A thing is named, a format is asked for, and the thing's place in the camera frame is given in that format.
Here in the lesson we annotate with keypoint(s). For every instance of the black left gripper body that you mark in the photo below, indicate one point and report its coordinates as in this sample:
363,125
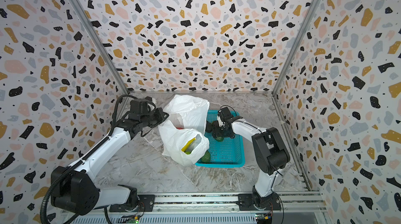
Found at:
147,120

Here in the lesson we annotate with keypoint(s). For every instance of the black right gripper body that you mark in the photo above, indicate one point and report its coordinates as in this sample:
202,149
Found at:
219,131

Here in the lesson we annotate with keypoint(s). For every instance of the white plastic bag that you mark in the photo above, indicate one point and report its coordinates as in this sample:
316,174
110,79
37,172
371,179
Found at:
190,113

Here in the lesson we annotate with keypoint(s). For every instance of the green avocado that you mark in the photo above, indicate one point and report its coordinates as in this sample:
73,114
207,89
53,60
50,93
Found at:
206,157

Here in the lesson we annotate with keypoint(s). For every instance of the green lime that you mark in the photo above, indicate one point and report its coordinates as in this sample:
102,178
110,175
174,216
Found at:
219,138

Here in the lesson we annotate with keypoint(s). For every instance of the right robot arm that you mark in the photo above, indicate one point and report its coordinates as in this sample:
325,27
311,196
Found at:
270,150

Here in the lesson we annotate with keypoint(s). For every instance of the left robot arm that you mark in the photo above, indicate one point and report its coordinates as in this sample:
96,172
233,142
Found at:
73,188

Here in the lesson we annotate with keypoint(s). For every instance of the teal plastic basket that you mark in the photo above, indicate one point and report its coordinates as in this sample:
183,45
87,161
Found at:
228,153

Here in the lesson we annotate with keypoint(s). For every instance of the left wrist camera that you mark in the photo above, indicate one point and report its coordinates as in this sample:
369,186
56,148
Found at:
151,99

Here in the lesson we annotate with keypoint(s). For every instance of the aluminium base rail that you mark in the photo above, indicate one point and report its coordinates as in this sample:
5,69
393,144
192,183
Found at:
216,208

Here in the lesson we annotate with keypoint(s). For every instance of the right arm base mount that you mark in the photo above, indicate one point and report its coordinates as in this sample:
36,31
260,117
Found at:
252,202

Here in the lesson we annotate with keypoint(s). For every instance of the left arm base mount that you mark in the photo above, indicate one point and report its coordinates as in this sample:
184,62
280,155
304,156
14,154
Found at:
138,204

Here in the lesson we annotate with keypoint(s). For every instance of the aluminium corner post left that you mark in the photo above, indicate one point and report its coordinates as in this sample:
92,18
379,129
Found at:
79,10

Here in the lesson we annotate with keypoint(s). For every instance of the aluminium corner post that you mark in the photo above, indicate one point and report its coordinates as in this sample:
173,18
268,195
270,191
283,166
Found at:
295,47
79,10

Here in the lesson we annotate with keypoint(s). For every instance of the aluminium corner post right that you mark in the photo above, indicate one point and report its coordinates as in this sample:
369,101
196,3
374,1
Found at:
295,47

